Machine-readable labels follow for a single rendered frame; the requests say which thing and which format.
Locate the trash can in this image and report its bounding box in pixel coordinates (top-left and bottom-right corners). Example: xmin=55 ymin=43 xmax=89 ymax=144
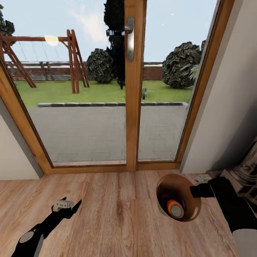
xmin=156 ymin=173 xmax=202 ymax=223

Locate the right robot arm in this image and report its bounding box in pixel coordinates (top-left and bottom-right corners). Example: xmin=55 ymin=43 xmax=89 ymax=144
xmin=190 ymin=175 xmax=257 ymax=257

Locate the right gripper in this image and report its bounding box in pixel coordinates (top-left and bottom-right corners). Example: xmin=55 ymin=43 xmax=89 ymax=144
xmin=190 ymin=184 xmax=210 ymax=198

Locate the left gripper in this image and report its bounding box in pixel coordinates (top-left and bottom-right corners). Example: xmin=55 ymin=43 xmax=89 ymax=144
xmin=46 ymin=197 xmax=82 ymax=227

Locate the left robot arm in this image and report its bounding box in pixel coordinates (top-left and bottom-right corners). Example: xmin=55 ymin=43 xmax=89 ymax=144
xmin=11 ymin=197 xmax=82 ymax=257

